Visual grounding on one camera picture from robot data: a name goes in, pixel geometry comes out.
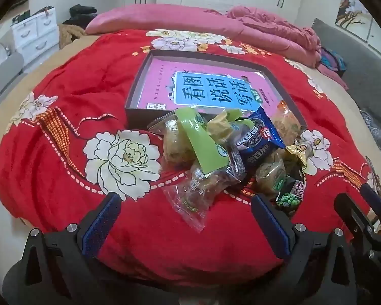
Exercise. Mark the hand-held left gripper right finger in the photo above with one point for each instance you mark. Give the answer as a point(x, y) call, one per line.
point(271, 225)

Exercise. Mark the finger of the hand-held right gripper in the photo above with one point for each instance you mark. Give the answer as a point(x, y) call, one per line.
point(349, 211)
point(373, 198)

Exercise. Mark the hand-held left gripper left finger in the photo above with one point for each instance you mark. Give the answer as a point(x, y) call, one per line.
point(101, 225)

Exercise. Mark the black green pea packet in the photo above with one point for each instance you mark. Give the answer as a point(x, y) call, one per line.
point(290, 197)

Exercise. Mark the clear round-label pastry packet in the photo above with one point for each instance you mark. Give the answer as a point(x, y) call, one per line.
point(270, 174)

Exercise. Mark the dark silver cake packet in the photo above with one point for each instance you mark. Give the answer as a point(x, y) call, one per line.
point(236, 165)

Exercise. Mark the yellow snack bar packet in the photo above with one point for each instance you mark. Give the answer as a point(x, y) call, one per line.
point(300, 154)

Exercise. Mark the clear brown snack packet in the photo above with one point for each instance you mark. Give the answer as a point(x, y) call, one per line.
point(193, 195)

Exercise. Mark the blue cookie packet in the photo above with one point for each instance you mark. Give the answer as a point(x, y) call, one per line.
point(257, 139)

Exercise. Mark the orange snack packet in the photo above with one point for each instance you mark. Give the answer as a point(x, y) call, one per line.
point(285, 122)

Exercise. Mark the dark shallow cardboard box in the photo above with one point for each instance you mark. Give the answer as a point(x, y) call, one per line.
point(136, 119)

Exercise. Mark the yellow-green crinkled snack packet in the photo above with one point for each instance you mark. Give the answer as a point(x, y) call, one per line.
point(220, 125)

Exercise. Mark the clear green-striped pastry packet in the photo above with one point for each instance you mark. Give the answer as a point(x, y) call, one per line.
point(174, 136)

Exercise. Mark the grey patterned cloth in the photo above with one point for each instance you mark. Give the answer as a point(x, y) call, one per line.
point(376, 132)

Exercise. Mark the grey padded headboard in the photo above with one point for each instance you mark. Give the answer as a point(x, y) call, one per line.
point(352, 57)

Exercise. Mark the colourful striped cloth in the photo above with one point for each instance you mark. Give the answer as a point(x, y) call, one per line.
point(331, 60)

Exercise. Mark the red floral blanket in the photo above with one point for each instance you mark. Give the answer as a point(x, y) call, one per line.
point(82, 70)

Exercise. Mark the pink book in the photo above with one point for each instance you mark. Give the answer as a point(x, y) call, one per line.
point(165, 79)

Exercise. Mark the brown plush cloth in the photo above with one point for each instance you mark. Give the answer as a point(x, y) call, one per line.
point(70, 35)

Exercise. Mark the crumpled pink quilt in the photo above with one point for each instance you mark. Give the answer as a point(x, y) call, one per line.
point(273, 31)

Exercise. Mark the white drawer cabinet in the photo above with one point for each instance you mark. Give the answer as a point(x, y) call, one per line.
point(35, 35)

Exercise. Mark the dark clothes pile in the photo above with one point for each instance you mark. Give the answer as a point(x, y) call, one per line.
point(81, 14)

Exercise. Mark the long pink folded blanket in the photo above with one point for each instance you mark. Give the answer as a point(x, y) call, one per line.
point(162, 19)

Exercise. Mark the flower wall painting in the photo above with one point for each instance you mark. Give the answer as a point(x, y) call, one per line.
point(352, 9)

